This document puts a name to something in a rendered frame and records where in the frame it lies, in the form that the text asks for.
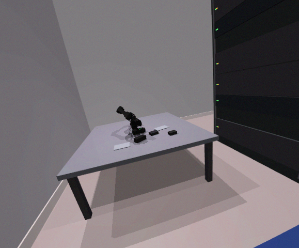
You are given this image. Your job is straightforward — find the white flat rectangular plate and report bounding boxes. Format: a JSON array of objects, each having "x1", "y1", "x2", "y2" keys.
[{"x1": 114, "y1": 142, "x2": 130, "y2": 150}]

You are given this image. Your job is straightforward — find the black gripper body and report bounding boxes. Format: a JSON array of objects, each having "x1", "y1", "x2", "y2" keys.
[{"x1": 130, "y1": 122, "x2": 140, "y2": 133}]

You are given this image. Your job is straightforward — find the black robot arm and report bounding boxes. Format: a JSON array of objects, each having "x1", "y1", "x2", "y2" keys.
[{"x1": 116, "y1": 106, "x2": 142, "y2": 127}]

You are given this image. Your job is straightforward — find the dark grey controller unit with green rocker switches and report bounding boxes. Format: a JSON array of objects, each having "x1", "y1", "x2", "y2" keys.
[{"x1": 136, "y1": 127, "x2": 146, "y2": 134}]

